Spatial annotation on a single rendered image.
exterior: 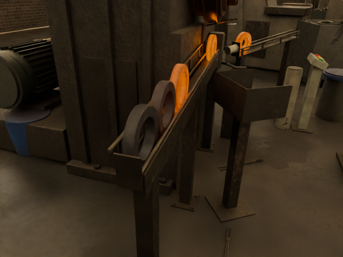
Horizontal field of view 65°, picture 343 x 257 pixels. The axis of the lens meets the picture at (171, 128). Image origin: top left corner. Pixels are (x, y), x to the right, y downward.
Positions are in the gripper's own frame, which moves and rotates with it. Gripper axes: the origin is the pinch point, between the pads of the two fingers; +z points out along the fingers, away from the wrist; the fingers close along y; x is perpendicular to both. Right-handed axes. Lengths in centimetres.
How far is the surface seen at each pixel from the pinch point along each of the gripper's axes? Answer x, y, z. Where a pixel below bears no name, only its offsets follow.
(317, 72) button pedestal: 3.7, -2.5, 22.1
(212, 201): -34, 112, 88
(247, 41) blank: -55, 10, 21
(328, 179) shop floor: 28, 68, 66
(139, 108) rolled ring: -75, 171, 23
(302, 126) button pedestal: 20, -2, 66
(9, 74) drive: -178, 101, 82
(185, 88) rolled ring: -71, 127, 30
